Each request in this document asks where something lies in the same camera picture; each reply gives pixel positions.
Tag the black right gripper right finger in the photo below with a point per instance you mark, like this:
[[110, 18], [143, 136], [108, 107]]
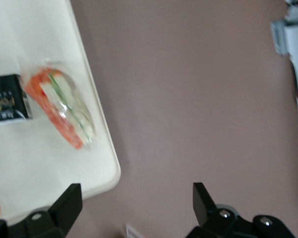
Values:
[[203, 205]]

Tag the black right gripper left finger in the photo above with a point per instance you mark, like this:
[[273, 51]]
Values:
[[69, 205]]

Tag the triangle sandwich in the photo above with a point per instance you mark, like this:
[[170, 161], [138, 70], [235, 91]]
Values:
[[57, 104]]

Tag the beige plastic tray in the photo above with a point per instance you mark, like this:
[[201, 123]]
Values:
[[39, 168]]

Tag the black square snack packet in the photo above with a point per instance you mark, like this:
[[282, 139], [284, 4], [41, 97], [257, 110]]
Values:
[[5, 99]]

